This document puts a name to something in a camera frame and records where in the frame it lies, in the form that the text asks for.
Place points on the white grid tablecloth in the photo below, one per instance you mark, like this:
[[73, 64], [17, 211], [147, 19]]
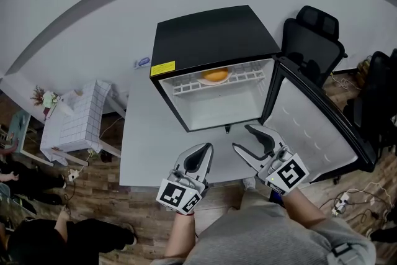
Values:
[[79, 121]]

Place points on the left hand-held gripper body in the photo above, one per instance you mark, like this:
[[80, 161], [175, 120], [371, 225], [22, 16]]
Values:
[[173, 194]]

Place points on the blue white packet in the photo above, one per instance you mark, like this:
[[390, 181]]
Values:
[[143, 62]]

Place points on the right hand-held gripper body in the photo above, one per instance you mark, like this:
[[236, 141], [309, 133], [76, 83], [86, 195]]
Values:
[[290, 173]]

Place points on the dried flower bouquet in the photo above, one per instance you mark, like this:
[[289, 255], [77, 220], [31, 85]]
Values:
[[40, 97]]

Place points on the black mini fridge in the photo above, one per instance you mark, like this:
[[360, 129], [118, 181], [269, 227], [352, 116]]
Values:
[[214, 37]]

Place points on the orange round food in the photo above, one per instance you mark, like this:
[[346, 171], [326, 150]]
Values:
[[215, 74]]

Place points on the black mesh office chair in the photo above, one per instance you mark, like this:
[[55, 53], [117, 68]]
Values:
[[310, 43]]

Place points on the person's grey clothing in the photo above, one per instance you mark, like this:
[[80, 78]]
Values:
[[263, 239]]

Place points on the small white side table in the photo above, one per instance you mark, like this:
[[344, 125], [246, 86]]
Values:
[[111, 150]]

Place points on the white power strip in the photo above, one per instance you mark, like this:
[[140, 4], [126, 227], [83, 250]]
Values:
[[73, 175], [340, 204]]

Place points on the teal small table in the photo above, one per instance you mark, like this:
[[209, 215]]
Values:
[[18, 127]]

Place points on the person's white shoe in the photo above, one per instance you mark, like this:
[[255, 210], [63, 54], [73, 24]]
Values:
[[249, 183]]

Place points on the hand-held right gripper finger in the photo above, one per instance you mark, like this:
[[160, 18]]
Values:
[[273, 138], [249, 159]]

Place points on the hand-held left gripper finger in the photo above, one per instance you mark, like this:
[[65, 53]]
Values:
[[209, 161], [181, 161]]

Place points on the person's right forearm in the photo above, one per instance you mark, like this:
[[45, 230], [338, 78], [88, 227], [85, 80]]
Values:
[[301, 209]]

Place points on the person's left forearm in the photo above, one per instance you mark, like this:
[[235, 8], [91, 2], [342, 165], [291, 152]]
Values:
[[181, 236]]

